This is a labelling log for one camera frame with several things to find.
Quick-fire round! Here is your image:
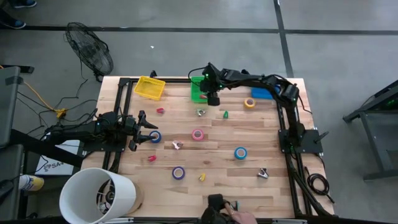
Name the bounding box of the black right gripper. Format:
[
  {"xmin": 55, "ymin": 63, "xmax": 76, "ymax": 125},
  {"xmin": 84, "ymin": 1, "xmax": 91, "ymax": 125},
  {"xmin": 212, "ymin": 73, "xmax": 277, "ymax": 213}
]
[{"xmin": 198, "ymin": 62, "xmax": 225, "ymax": 107}]

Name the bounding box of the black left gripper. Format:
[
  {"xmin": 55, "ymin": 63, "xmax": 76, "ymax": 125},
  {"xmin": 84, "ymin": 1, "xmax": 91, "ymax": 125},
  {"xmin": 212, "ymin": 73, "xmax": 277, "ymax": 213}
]
[{"xmin": 123, "ymin": 110, "xmax": 159, "ymax": 152}]

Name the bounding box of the dark blue tape roll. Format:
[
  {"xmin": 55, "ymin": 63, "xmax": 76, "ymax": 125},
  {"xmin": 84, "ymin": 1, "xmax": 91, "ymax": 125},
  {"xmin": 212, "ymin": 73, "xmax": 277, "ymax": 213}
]
[{"xmin": 149, "ymin": 130, "xmax": 163, "ymax": 144}]

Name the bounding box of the yellow tape roll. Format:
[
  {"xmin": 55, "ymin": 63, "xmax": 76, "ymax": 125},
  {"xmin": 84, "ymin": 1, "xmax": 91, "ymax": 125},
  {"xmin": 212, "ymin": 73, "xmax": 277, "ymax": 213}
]
[{"xmin": 243, "ymin": 96, "xmax": 257, "ymax": 110}]

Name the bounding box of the pink tape roll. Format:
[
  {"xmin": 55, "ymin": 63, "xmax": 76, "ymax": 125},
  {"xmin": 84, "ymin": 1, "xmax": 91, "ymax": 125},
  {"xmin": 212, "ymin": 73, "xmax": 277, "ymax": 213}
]
[{"xmin": 191, "ymin": 128, "xmax": 205, "ymax": 142}]

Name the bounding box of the yellow plastic basket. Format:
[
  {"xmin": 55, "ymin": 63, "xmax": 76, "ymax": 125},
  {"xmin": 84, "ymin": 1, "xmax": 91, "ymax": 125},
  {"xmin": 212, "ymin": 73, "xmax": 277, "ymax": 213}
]
[{"xmin": 134, "ymin": 75, "xmax": 167, "ymax": 101}]

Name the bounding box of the purple tape roll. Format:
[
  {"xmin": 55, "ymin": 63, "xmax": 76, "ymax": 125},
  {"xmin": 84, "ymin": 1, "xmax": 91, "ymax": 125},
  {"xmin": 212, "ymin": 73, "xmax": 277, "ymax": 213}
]
[{"xmin": 171, "ymin": 166, "xmax": 187, "ymax": 181}]

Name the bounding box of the light blue tape roll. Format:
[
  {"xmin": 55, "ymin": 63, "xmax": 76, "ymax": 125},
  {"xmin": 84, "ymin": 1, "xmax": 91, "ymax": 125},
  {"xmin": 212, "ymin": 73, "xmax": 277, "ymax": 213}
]
[{"xmin": 234, "ymin": 146, "xmax": 249, "ymax": 161}]

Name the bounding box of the green plastic basket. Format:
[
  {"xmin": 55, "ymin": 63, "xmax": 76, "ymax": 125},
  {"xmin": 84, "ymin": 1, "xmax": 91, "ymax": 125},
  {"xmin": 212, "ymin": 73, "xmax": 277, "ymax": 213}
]
[{"xmin": 190, "ymin": 76, "xmax": 210, "ymax": 104}]

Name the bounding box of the blue plastic basket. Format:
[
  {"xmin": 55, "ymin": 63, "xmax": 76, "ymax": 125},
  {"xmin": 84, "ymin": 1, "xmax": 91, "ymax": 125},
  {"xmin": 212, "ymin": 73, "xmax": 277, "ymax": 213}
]
[{"xmin": 250, "ymin": 85, "xmax": 282, "ymax": 101}]

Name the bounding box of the white cylindrical bucket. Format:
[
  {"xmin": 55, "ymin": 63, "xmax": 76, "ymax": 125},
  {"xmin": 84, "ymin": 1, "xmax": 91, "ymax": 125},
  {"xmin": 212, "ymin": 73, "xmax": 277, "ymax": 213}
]
[{"xmin": 58, "ymin": 167, "xmax": 138, "ymax": 224}]

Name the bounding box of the black floor fan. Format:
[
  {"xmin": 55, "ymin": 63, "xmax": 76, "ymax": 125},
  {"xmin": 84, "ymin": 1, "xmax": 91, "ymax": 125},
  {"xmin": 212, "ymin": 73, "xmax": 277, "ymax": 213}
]
[{"xmin": 63, "ymin": 21, "xmax": 115, "ymax": 83}]

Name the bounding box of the black diagonal brace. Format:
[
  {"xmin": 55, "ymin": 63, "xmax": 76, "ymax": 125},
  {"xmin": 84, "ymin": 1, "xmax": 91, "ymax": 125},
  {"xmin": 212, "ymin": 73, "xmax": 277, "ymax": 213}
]
[{"xmin": 8, "ymin": 128, "xmax": 85, "ymax": 169}]

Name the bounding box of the white printed box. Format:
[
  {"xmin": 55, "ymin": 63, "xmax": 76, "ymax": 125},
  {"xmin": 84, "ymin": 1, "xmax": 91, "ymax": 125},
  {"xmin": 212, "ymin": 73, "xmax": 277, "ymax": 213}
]
[{"xmin": 34, "ymin": 139, "xmax": 82, "ymax": 177}]

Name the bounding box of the person's hand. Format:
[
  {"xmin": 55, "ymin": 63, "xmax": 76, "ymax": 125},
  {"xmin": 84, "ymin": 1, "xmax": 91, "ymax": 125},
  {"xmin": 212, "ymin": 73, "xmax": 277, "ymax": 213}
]
[{"xmin": 229, "ymin": 207, "xmax": 258, "ymax": 224}]

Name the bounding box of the yellow and white bottle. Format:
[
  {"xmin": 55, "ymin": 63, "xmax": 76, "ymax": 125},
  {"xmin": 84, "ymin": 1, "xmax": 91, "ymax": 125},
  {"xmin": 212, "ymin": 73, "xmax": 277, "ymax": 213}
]
[{"xmin": 17, "ymin": 173, "xmax": 45, "ymax": 192}]

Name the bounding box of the grey equipment case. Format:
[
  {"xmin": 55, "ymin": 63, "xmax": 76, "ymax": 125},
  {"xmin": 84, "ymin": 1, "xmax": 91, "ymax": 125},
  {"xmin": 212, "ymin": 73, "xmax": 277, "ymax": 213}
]
[{"xmin": 0, "ymin": 65, "xmax": 25, "ymax": 149}]

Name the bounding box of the person's blue shoe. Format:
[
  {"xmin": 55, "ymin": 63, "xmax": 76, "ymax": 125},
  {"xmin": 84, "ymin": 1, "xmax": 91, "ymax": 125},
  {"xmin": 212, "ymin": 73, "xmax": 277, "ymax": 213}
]
[
  {"xmin": 0, "ymin": 17, "xmax": 27, "ymax": 30},
  {"xmin": 11, "ymin": 0, "xmax": 38, "ymax": 9}
]

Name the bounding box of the black metal cart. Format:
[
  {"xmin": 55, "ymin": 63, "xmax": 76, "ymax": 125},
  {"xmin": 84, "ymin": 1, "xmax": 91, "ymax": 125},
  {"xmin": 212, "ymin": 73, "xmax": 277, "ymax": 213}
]
[{"xmin": 342, "ymin": 79, "xmax": 398, "ymax": 182}]

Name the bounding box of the black right arm cable loop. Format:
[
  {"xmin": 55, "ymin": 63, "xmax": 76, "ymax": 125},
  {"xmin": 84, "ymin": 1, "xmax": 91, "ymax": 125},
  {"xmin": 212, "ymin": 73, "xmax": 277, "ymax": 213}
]
[{"xmin": 187, "ymin": 66, "xmax": 208, "ymax": 82}]

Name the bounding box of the black aluminium table frame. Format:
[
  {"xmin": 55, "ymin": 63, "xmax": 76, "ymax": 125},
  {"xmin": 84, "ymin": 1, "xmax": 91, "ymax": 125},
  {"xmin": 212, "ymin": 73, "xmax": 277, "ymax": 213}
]
[{"xmin": 101, "ymin": 77, "xmax": 336, "ymax": 218}]

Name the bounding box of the yellow extension cord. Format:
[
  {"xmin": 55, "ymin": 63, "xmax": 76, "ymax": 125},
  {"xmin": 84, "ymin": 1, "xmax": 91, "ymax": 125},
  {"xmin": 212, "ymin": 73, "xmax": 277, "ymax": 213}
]
[{"xmin": 0, "ymin": 63, "xmax": 68, "ymax": 119}]

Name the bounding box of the black table-level camera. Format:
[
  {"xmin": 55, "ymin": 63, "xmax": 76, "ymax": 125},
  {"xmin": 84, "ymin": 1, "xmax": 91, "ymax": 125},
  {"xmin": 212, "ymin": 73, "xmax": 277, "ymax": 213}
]
[{"xmin": 200, "ymin": 193, "xmax": 233, "ymax": 224}]

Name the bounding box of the coiled black cable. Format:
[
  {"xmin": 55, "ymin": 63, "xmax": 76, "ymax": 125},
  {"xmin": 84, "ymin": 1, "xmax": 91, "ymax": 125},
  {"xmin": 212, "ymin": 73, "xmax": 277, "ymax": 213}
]
[{"xmin": 303, "ymin": 166, "xmax": 336, "ymax": 205}]

